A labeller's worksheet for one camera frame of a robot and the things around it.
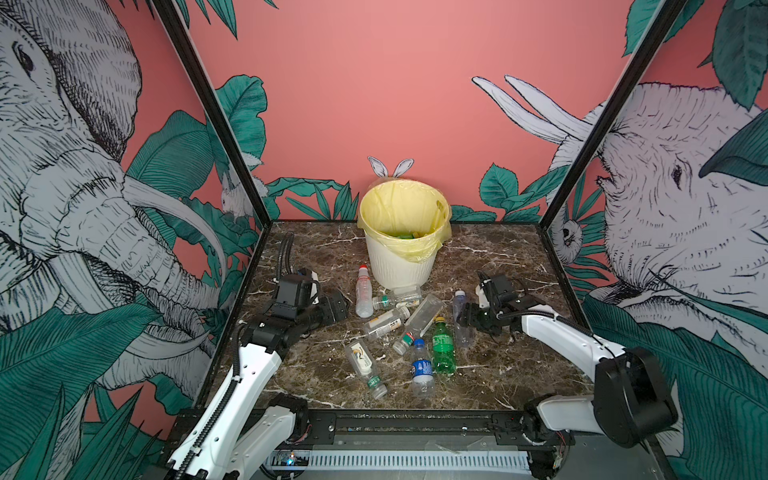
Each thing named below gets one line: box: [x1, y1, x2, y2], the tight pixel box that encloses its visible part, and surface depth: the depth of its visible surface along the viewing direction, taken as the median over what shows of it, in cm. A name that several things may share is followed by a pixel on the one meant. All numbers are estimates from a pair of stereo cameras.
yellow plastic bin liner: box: [357, 178, 452, 263], surface depth 95 cm
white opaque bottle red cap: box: [355, 264, 374, 319], surface depth 97 cm
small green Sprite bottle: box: [432, 316, 456, 376], surface depth 86 cm
